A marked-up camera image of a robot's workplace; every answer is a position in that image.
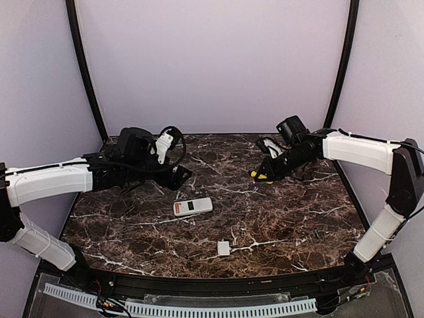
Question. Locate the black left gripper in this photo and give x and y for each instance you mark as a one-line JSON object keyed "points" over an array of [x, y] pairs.
{"points": [[173, 177]]}

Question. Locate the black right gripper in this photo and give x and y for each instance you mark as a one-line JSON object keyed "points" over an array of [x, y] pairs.
{"points": [[273, 164]]}

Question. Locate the yellow handled screwdriver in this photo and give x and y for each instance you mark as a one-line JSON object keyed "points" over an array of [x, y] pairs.
{"points": [[260, 177]]}

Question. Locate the white remote control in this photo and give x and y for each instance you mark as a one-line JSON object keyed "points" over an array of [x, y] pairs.
{"points": [[195, 206]]}

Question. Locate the white battery cover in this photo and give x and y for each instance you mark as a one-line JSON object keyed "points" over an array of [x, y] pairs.
{"points": [[223, 248]]}

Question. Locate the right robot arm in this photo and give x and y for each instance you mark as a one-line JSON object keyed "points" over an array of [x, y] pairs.
{"points": [[400, 160]]}

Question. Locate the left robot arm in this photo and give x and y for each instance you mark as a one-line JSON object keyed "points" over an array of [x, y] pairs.
{"points": [[137, 156]]}

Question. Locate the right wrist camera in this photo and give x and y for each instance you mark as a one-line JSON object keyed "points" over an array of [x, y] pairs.
{"points": [[270, 147]]}

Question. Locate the black front mounting rail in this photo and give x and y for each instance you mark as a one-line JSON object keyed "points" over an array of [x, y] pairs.
{"points": [[316, 283]]}

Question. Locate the white cable duct left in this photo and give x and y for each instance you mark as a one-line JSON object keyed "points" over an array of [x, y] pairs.
{"points": [[75, 297]]}

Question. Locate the black corner frame post right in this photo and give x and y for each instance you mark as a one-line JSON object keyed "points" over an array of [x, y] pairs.
{"points": [[343, 64]]}

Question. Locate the black corner frame post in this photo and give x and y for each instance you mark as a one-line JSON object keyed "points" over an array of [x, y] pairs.
{"points": [[84, 69], [343, 64]]}

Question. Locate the black corner frame post left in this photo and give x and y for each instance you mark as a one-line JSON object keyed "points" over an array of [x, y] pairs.
{"points": [[84, 69]]}

